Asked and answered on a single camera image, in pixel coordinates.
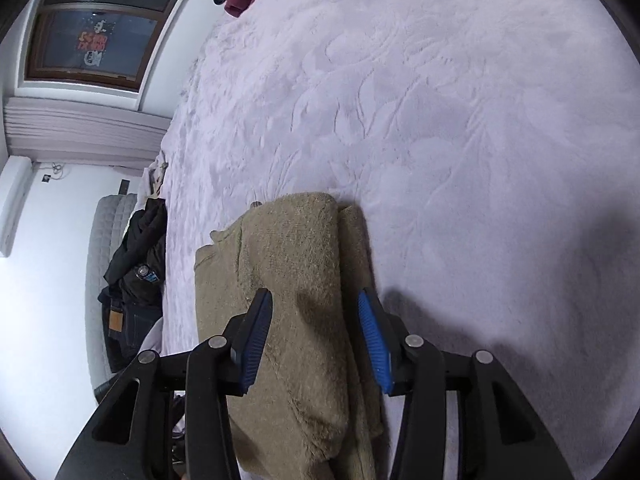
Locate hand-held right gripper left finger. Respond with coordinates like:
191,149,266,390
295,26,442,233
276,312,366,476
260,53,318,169
55,287,275,480

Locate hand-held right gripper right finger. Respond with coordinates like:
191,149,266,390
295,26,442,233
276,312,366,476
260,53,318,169
357,287,576,480

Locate tan knit sweater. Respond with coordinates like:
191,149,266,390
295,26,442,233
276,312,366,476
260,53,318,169
194,191,388,480

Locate lilac quilt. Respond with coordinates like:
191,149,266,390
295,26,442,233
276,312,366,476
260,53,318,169
140,317,166,353

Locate dark blue jeans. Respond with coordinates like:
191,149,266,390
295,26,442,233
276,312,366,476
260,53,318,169
97,287,163,373

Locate black jacket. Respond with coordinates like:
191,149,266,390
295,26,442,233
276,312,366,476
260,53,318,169
105,199,168,306

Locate grey quilted headboard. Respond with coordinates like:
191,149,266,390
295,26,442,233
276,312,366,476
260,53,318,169
85,194,138,393

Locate small beige cloth item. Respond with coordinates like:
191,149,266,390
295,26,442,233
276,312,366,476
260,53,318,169
150,152,170,198

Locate lilac embossed bed blanket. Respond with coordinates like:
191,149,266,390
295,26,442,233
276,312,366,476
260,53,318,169
150,0,640,480

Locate pale pleated curtain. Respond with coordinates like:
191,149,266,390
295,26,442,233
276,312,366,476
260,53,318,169
5,97,171,166

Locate dark framed window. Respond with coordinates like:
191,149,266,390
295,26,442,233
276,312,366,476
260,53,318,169
25,0,196,93

